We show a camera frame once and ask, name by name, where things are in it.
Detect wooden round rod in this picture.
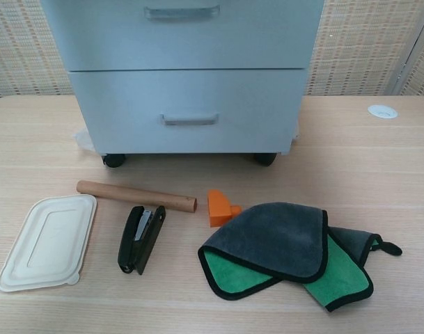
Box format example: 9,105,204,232
76,180,199,214

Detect woven beige screen panel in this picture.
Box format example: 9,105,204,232
0,0,72,102
304,0,423,97

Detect white screen frame post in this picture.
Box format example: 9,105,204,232
388,0,424,96

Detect white round cable grommet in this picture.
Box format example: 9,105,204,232
367,104,398,121

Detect orange plastic block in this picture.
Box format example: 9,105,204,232
207,189,244,230

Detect drawer front with short handle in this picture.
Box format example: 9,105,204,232
68,68,308,156

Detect light blue drawer cabinet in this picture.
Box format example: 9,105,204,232
40,0,325,158

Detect drawer front with long handle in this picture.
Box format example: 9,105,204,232
40,0,325,73

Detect short silver drawer handle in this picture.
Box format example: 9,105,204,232
159,112,220,127

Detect black stapler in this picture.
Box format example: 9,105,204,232
117,205,167,276

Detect beige rectangular container lid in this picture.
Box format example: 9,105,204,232
0,194,98,293

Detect black caster wheel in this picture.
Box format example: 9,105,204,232
253,152,278,167
101,153,127,169

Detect grey and green microfibre cloth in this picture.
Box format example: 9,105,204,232
197,201,403,303

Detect long silver drawer handle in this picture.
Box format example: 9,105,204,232
143,6,221,22

